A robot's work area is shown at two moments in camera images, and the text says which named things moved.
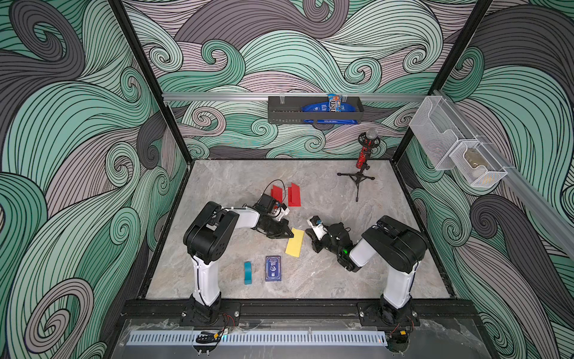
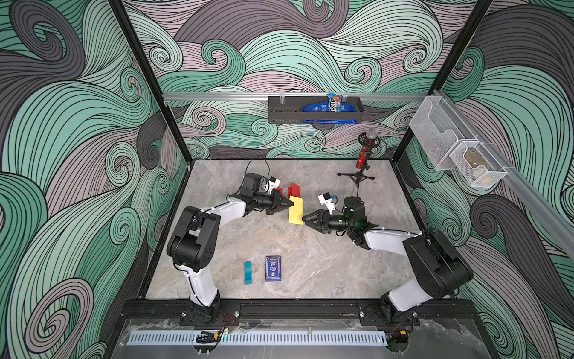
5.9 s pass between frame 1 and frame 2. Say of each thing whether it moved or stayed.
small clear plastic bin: stayed
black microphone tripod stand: stayed
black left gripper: moved
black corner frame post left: stayed
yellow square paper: moved
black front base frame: stayed
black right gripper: moved
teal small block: stayed
